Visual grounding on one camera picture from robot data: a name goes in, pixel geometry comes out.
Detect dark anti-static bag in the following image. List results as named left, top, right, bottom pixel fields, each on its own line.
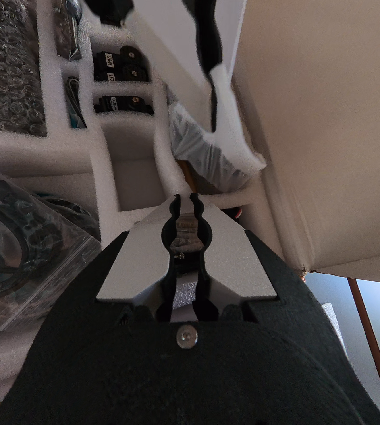
left=54, top=0, right=83, bottom=62

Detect red black servo wires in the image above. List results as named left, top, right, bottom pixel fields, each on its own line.
left=228, top=205, right=245, bottom=224

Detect white foam insert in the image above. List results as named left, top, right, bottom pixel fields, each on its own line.
left=0, top=0, right=272, bottom=404

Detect bubble wrap bundle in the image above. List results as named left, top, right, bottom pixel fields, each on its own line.
left=0, top=0, right=48, bottom=137

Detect blue black cable bundle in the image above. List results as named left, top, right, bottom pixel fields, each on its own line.
left=66, top=76, right=88, bottom=130

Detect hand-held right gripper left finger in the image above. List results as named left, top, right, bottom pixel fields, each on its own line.
left=96, top=194, right=181, bottom=320

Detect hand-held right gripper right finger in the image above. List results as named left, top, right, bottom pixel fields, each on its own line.
left=190, top=193, right=277, bottom=320

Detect white plastic pouch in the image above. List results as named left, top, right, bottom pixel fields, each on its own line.
left=169, top=64, right=267, bottom=195

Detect black servo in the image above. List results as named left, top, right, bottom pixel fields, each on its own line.
left=93, top=94, right=155, bottom=116
left=93, top=45, right=147, bottom=72
left=94, top=65, right=150, bottom=83

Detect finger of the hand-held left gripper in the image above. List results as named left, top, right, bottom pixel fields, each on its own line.
left=133, top=0, right=217, bottom=133
left=210, top=0, right=247, bottom=133

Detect clear zip bag of cables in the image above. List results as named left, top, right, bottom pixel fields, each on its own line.
left=0, top=167, right=103, bottom=332

